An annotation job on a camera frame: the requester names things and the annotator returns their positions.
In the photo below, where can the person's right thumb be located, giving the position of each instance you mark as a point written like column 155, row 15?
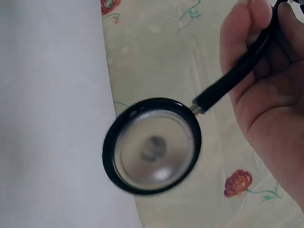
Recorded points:
column 291, row 38

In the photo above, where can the person's right hand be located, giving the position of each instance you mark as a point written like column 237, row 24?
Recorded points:
column 275, row 99

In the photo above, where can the person's right fingers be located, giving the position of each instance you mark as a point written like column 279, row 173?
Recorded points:
column 237, row 35

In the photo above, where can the black stethoscope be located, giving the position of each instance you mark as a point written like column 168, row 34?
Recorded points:
column 223, row 88

